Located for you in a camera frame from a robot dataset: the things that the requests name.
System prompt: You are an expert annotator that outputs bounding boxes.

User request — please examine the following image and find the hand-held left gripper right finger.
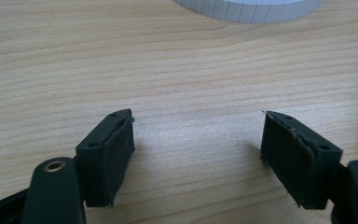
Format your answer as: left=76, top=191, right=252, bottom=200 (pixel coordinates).
left=259, top=110, right=344, bottom=210

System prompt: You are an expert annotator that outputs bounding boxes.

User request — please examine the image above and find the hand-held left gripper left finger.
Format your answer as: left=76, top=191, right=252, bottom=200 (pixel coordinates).
left=75, top=108, right=136, bottom=208

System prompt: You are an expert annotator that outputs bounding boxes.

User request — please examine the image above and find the white ribbed round container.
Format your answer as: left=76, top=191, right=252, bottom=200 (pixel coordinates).
left=172, top=0, right=326, bottom=24

